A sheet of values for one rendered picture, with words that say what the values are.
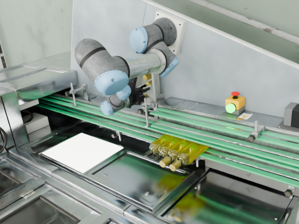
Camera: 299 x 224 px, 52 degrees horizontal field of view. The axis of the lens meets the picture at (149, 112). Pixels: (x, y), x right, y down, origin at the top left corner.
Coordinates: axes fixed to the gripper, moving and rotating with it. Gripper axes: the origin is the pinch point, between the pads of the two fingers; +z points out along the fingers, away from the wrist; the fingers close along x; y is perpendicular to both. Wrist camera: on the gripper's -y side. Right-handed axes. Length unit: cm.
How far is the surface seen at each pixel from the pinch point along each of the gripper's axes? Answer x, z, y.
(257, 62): 62, 6, -15
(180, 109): 26.4, -7.2, 8.3
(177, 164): 41, -33, 23
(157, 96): 6.5, -0.7, 5.9
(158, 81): 6.5, 1.1, -2.4
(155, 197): 35, -44, 36
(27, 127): -87, -37, 29
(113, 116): -19.1, -13.9, 17.5
